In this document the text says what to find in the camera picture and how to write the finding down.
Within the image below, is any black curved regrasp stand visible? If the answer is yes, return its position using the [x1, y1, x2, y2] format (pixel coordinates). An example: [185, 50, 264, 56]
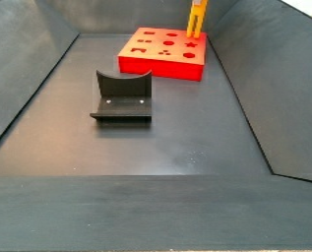
[90, 72, 151, 121]

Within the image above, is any red fixture block with holes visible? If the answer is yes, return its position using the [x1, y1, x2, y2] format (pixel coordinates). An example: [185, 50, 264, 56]
[117, 28, 206, 81]

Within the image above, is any yellow square-circle peg object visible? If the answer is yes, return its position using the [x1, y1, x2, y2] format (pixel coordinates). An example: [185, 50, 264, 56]
[186, 0, 207, 38]

